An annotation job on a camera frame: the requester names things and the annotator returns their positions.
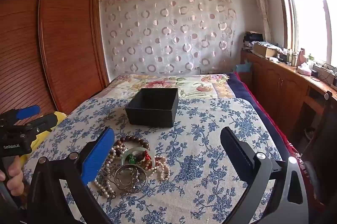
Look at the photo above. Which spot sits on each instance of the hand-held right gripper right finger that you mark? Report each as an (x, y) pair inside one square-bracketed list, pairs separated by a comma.
[(237, 153)]

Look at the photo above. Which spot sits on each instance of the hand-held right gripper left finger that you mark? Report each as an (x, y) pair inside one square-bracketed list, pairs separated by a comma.
[(97, 158)]

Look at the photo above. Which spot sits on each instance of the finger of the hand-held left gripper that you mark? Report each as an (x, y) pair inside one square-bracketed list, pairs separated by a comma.
[(42, 124), (27, 111)]

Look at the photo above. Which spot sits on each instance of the pale jade bangle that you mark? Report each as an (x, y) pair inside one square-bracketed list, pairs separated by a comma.
[(124, 158)]

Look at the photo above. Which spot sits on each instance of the bronze filigree bangle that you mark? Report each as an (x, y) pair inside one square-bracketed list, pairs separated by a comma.
[(131, 165)]

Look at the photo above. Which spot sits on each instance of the black square box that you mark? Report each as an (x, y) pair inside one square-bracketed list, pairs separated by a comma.
[(150, 113)]

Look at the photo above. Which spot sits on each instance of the person's left hand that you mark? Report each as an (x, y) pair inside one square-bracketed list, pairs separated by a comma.
[(15, 182)]

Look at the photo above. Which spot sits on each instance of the yellow cloth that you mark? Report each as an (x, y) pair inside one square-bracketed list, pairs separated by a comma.
[(42, 145)]

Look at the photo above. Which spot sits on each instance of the blue floral cloth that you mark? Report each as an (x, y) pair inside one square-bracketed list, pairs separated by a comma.
[(205, 134)]

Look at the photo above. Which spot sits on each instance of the navy blue blanket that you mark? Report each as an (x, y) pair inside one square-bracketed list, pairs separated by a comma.
[(244, 92)]

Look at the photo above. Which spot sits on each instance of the pink floral quilt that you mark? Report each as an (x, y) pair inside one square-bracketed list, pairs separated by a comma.
[(200, 87)]

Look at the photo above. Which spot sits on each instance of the long wooden cabinet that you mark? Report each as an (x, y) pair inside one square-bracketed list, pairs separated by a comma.
[(279, 87)]

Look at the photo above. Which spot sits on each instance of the teal plastic bag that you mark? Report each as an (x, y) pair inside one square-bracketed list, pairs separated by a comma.
[(243, 67)]

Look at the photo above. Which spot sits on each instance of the dark wooden chair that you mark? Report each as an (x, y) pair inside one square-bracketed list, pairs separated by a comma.
[(323, 147)]

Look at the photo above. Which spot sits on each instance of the brown wooden wardrobe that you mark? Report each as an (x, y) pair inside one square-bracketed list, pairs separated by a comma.
[(65, 29)]

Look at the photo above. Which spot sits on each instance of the cardboard box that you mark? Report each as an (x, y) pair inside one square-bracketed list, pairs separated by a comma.
[(264, 50)]

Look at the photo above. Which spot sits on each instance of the white tissue box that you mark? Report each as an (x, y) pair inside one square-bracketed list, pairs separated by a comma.
[(304, 70)]

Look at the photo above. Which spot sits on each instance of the dark pile of clutter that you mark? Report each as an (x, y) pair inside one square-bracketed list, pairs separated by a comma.
[(252, 38)]

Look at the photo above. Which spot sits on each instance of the pink figurine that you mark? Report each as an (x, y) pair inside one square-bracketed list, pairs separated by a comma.
[(301, 57)]

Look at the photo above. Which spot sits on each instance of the sheer circle-patterned cloth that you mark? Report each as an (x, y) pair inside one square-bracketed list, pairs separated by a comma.
[(168, 29)]

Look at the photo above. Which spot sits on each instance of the wooden framed window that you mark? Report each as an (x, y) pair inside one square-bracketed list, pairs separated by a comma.
[(305, 8)]

